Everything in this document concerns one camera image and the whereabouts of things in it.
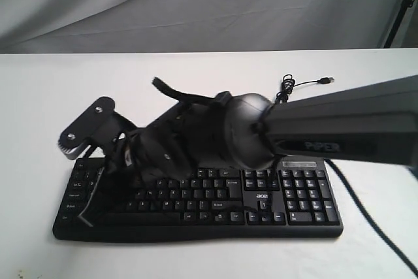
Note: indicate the black acer keyboard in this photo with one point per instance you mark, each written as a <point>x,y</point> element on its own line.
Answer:
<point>291,199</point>

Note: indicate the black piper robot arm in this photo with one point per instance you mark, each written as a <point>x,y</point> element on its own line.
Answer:
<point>375,123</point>

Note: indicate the black tripod stand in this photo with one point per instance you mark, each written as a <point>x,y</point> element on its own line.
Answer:
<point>404,6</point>

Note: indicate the grey backdrop cloth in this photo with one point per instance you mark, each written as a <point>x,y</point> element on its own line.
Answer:
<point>112,26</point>

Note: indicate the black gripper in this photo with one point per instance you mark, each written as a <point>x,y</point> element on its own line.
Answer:
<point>142,155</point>

